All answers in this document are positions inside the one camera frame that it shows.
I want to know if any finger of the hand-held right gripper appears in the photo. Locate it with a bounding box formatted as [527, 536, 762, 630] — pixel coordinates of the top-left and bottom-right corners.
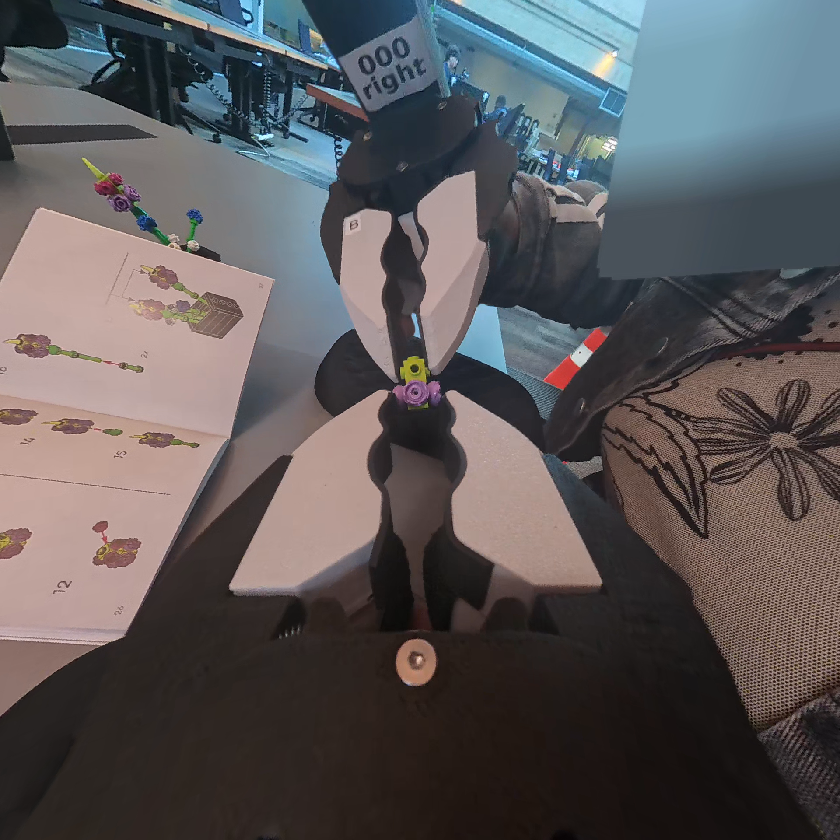
[416, 173, 490, 375]
[340, 208, 403, 383]

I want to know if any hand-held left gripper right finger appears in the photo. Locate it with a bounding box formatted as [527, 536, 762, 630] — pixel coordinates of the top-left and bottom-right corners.
[445, 390, 603, 614]

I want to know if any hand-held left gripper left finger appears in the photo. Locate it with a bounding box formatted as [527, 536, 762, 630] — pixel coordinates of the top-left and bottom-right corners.
[228, 387, 404, 614]

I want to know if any purple and lime toy flower piece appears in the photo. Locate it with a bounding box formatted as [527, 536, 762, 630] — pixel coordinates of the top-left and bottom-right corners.
[392, 356, 442, 412]

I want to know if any wooden top background desk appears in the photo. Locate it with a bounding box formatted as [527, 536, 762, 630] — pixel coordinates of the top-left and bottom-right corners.
[306, 82, 370, 123]

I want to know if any grey desk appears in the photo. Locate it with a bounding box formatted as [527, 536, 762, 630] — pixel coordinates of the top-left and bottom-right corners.
[0, 82, 508, 718]

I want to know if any orange and white traffic cone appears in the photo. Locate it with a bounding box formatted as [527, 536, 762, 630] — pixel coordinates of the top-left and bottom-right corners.
[543, 328, 609, 389]

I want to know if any row of background desks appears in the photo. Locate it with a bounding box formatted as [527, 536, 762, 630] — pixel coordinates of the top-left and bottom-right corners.
[66, 0, 332, 145]

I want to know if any floral print shirt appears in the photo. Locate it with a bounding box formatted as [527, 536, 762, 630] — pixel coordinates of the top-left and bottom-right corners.
[598, 268, 840, 734]

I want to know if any toy brick flower bouquet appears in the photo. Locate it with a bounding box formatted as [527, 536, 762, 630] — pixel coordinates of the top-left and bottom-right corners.
[82, 156, 224, 263]

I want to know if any open instruction booklet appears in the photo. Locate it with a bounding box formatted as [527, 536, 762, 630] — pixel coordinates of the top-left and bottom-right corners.
[0, 208, 275, 646]

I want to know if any black office chair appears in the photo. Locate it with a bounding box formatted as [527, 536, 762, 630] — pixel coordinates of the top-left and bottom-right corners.
[82, 29, 204, 126]

